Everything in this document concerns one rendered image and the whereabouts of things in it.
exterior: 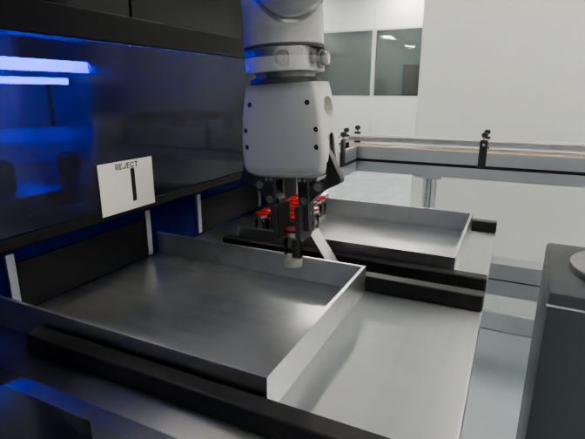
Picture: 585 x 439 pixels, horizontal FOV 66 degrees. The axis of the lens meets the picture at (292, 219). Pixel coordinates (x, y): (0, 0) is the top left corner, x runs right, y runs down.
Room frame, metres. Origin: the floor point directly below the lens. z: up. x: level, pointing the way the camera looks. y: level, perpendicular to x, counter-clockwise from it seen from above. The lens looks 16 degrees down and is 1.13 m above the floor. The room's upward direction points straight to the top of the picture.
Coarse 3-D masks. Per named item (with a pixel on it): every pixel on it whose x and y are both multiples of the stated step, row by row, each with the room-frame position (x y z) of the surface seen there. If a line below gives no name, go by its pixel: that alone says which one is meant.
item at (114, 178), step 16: (128, 160) 0.54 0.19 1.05; (144, 160) 0.56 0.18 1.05; (112, 176) 0.51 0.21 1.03; (128, 176) 0.54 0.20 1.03; (144, 176) 0.56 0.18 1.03; (112, 192) 0.51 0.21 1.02; (128, 192) 0.53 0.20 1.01; (144, 192) 0.56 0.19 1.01; (112, 208) 0.51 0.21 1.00; (128, 208) 0.53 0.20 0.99
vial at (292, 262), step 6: (288, 234) 0.49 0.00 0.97; (294, 234) 0.49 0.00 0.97; (288, 240) 0.49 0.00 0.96; (294, 240) 0.49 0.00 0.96; (288, 246) 0.49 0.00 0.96; (294, 246) 0.49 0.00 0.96; (300, 246) 0.50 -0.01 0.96; (288, 252) 0.49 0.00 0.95; (294, 252) 0.49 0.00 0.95; (300, 252) 0.50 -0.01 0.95; (288, 258) 0.49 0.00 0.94; (294, 258) 0.49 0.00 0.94; (300, 258) 0.50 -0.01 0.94; (288, 264) 0.49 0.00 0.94; (294, 264) 0.49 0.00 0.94; (300, 264) 0.50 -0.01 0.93
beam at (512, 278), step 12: (492, 264) 1.49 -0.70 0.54; (504, 264) 1.48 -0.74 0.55; (516, 264) 1.48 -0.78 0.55; (528, 264) 1.48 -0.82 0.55; (540, 264) 1.48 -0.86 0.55; (492, 276) 1.49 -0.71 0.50; (504, 276) 1.48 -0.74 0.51; (516, 276) 1.46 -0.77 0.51; (528, 276) 1.44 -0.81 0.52; (540, 276) 1.43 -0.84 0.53; (492, 288) 1.49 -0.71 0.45; (504, 288) 1.47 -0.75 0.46; (516, 288) 1.46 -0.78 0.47; (528, 288) 1.44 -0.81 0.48; (528, 300) 1.44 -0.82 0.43
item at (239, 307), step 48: (192, 240) 0.65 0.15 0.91; (96, 288) 0.54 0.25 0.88; (144, 288) 0.54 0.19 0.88; (192, 288) 0.54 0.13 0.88; (240, 288) 0.54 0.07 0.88; (288, 288) 0.54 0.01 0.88; (336, 288) 0.54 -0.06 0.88; (96, 336) 0.39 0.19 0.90; (144, 336) 0.42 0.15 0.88; (192, 336) 0.42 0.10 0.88; (240, 336) 0.42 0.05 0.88; (288, 336) 0.42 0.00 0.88; (240, 384) 0.32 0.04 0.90; (288, 384) 0.34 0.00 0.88
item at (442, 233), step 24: (336, 216) 0.90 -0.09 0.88; (360, 216) 0.89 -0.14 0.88; (384, 216) 0.87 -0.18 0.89; (408, 216) 0.85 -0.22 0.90; (432, 216) 0.83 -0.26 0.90; (456, 216) 0.81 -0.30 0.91; (312, 240) 0.66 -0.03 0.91; (336, 240) 0.64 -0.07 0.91; (360, 240) 0.74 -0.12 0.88; (384, 240) 0.74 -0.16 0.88; (408, 240) 0.74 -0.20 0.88; (432, 240) 0.74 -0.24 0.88; (456, 240) 0.74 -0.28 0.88; (432, 264) 0.58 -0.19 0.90; (456, 264) 0.59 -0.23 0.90
